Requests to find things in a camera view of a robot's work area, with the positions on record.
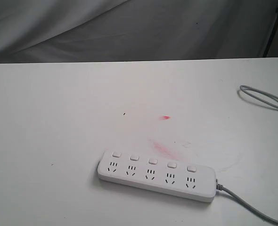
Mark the white five-socket power strip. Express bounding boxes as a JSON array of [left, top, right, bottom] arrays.
[[98, 151, 217, 202]]

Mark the grey backdrop cloth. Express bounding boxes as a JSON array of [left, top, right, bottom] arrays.
[[0, 0, 278, 63]]

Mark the black tripod stand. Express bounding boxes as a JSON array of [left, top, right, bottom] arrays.
[[262, 5, 278, 57]]

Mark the grey power cable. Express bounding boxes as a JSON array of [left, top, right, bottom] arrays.
[[215, 84, 278, 226]]

